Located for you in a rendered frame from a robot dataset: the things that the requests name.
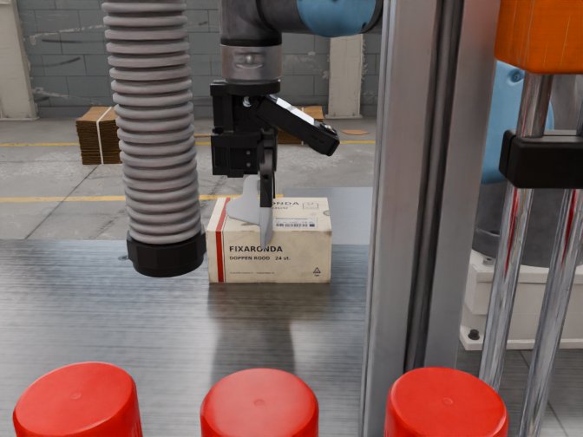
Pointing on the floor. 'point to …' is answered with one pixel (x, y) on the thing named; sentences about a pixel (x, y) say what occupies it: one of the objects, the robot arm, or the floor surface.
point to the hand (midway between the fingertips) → (271, 226)
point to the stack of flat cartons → (99, 136)
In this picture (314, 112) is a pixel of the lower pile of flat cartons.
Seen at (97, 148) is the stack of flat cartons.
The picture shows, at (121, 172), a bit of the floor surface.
